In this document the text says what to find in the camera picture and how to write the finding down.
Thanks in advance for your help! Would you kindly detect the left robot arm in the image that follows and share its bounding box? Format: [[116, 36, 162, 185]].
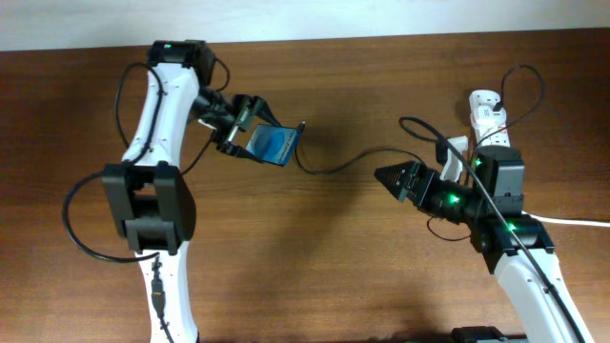
[[102, 40, 282, 342]]

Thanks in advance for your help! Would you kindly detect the blue Samsung Galaxy smartphone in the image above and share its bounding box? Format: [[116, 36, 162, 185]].
[[246, 124, 301, 167]]

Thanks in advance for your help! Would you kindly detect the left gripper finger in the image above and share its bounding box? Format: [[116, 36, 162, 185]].
[[223, 143, 263, 163], [253, 96, 281, 127]]

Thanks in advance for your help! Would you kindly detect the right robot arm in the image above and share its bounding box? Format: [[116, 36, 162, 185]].
[[375, 146, 593, 342]]

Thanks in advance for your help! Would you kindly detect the white USB charger plug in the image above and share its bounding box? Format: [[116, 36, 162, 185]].
[[469, 90, 506, 129]]

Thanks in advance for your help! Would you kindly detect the black USB charging cable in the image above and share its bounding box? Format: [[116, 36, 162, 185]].
[[294, 64, 546, 192]]

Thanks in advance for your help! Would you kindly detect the white power strip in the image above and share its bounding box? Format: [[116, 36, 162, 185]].
[[471, 112, 511, 147]]

